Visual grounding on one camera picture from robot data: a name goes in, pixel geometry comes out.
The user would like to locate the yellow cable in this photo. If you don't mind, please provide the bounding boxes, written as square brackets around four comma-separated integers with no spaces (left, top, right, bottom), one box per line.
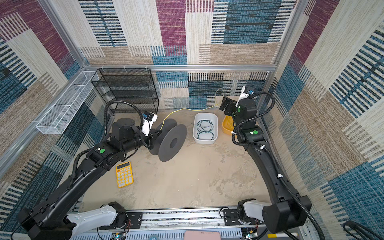
[159,87,226,131]

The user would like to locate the dark grey foam spool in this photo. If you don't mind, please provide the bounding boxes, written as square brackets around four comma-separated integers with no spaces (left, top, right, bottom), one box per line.
[149,119,187,162]

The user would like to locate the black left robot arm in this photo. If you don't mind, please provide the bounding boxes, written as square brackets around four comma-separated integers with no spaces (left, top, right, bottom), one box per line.
[17,100,161,240]

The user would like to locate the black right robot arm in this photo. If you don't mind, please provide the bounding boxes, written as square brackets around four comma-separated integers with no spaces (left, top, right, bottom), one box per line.
[220,92,325,240]

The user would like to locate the yellow plastic bin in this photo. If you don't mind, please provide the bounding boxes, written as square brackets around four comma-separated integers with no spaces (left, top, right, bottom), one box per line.
[222,116,234,136]

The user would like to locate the white plastic bin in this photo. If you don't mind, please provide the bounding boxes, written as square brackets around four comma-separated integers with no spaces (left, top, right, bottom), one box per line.
[193,113,219,145]

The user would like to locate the yellow calculator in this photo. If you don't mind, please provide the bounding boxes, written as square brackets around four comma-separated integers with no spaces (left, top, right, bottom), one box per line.
[116,161,134,189]

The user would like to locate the pink phone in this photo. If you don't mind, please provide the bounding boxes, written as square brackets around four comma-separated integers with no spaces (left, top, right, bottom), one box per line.
[184,231,221,240]

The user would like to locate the yellow white marker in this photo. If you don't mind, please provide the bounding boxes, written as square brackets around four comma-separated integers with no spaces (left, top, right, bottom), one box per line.
[267,233,299,239]

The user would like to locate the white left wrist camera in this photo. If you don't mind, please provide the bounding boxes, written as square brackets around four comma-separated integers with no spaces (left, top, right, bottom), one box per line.
[142,111,158,137]

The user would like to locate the green cable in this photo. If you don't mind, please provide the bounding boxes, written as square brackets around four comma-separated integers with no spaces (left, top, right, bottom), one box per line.
[193,119,216,141]

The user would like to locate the black wire shelf rack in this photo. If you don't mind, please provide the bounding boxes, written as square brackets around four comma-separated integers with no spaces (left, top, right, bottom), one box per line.
[91,68,160,113]

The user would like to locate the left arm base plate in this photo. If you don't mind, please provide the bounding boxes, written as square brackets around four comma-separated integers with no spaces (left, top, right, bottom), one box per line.
[99,212,143,230]

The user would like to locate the aluminium mounting rail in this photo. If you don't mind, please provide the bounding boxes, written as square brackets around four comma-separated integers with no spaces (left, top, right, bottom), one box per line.
[66,205,302,240]

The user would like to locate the white wire mesh basket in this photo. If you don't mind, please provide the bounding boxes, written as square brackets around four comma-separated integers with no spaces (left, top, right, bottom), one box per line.
[36,71,95,135]

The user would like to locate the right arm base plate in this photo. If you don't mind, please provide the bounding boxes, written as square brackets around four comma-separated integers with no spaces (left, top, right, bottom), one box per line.
[219,207,264,226]

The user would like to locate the black chair frame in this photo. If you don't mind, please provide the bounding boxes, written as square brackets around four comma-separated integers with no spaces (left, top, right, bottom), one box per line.
[342,220,384,240]

